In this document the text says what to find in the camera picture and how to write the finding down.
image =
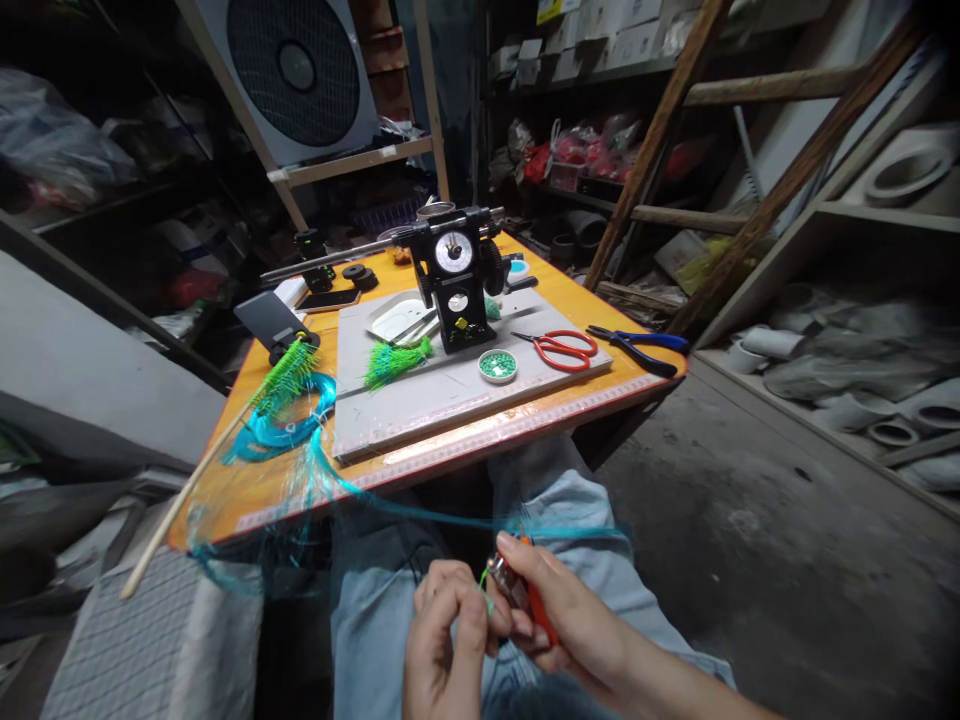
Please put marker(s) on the person's left index finger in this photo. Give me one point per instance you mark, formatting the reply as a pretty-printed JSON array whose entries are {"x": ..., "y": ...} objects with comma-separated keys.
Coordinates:
[{"x": 461, "y": 577}]

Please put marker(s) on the purple plastic basket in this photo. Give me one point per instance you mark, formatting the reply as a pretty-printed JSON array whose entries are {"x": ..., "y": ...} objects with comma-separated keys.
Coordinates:
[{"x": 382, "y": 216}]

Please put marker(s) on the flat smartphone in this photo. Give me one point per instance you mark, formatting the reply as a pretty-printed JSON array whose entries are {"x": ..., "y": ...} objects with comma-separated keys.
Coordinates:
[{"x": 328, "y": 300}]

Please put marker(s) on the thin wooden stick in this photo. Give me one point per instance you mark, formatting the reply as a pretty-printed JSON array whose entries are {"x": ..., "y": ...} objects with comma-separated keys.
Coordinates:
[{"x": 187, "y": 487}]

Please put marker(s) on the shelf with boxes and bags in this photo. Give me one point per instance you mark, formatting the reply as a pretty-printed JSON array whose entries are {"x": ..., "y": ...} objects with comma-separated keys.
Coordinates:
[{"x": 585, "y": 135}]

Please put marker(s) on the coil of teal thread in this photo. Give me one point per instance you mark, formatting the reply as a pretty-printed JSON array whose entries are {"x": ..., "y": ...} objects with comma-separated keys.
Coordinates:
[{"x": 262, "y": 439}]

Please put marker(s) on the wooden ladder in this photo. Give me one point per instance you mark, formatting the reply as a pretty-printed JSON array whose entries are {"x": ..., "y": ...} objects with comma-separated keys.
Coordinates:
[{"x": 750, "y": 217}]

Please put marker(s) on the white box fan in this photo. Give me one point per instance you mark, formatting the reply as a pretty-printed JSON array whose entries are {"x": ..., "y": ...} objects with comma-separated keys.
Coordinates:
[{"x": 296, "y": 71}]

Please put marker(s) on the black cylinder with green marks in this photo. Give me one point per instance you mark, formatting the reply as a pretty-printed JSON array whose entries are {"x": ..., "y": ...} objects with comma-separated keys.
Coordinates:
[{"x": 313, "y": 259}]

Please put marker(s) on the grey work board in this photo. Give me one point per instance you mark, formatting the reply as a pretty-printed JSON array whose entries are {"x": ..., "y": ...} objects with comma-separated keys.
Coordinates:
[{"x": 442, "y": 397}]

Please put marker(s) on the wooden table with orange top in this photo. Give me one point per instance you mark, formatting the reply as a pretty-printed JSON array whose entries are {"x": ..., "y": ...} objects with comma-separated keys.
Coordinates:
[{"x": 577, "y": 289}]

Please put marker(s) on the black round rollers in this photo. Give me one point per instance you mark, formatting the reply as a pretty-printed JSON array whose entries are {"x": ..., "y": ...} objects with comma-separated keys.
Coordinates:
[{"x": 361, "y": 276}]

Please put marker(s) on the person's left hand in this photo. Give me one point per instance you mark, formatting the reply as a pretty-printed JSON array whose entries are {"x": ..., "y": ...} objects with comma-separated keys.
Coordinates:
[{"x": 442, "y": 660}]

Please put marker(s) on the metal tweezers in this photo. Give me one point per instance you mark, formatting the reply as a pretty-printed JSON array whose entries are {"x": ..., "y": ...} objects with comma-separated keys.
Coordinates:
[{"x": 412, "y": 328}]

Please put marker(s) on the person's legs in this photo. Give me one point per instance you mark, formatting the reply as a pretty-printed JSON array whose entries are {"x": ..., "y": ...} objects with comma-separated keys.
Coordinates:
[{"x": 570, "y": 510}]

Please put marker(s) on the shelf with white pipe fittings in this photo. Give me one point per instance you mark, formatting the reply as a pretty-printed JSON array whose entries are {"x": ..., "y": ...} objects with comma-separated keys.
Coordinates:
[{"x": 862, "y": 352}]

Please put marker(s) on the dark shelf with plastic bags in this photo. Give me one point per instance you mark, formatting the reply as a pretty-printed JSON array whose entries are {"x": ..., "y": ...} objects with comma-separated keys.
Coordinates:
[{"x": 90, "y": 172}]

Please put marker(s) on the person's right hand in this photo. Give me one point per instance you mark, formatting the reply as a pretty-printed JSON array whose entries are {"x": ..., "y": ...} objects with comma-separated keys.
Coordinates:
[{"x": 592, "y": 637}]

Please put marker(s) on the person's left thumb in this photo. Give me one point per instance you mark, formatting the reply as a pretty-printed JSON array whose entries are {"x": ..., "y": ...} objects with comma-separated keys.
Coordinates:
[{"x": 491, "y": 626}]

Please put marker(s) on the grey checkered cloth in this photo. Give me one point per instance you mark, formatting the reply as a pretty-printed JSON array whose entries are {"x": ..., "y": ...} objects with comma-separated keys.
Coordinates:
[{"x": 157, "y": 645}]

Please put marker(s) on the short green thread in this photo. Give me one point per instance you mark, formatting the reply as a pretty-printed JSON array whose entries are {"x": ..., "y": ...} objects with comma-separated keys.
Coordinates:
[{"x": 487, "y": 589}]

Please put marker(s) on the round teal dish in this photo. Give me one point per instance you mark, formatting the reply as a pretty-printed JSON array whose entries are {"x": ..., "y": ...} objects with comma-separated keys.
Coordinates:
[{"x": 517, "y": 268}]

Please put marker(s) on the orange lighter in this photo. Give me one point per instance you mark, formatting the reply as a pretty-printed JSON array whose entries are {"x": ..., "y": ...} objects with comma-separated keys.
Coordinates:
[{"x": 517, "y": 589}]

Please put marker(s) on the person's right thumb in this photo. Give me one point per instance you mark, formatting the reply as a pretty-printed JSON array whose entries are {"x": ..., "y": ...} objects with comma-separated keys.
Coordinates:
[{"x": 529, "y": 562}]

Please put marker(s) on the red scissors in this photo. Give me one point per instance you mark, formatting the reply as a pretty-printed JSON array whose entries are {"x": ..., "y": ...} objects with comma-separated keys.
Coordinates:
[{"x": 564, "y": 351}]

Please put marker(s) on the person's left fingers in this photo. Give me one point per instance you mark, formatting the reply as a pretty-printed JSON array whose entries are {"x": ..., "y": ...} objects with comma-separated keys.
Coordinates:
[{"x": 427, "y": 611}]

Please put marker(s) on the white rectangular tray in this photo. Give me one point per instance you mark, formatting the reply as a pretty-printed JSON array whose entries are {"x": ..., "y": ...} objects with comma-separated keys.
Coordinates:
[{"x": 386, "y": 319}]

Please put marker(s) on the white dish of green beads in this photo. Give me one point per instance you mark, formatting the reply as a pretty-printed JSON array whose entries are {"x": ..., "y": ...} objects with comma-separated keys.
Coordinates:
[{"x": 499, "y": 366}]

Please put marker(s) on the person's right fingers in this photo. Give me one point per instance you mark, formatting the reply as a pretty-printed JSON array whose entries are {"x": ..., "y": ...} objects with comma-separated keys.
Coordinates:
[{"x": 532, "y": 649}]

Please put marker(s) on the long teal thread strand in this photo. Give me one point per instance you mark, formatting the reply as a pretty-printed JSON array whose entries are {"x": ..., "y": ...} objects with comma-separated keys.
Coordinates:
[{"x": 420, "y": 510}]

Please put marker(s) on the metal can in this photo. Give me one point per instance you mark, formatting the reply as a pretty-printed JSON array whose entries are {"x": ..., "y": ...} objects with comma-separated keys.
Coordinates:
[{"x": 433, "y": 212}]

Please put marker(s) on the grey phone on black stand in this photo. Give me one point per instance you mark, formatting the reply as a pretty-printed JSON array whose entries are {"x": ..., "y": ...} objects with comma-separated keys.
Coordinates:
[{"x": 266, "y": 319}]

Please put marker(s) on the white rectangular box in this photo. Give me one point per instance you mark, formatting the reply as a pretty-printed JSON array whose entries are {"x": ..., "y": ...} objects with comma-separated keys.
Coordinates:
[{"x": 289, "y": 291}]

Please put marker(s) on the wooden frame stand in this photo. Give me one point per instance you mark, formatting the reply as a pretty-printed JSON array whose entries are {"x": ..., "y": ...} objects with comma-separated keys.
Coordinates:
[{"x": 352, "y": 161}]

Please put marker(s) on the black winding machine with dial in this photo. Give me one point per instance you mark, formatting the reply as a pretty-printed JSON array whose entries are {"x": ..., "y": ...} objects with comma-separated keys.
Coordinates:
[{"x": 457, "y": 300}]

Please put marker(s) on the row of green tassels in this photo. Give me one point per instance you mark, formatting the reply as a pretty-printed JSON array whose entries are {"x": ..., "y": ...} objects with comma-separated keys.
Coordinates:
[{"x": 289, "y": 375}]

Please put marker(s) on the bundle of green tassels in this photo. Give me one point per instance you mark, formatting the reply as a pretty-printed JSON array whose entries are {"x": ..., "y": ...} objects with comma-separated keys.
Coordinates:
[{"x": 394, "y": 364}]

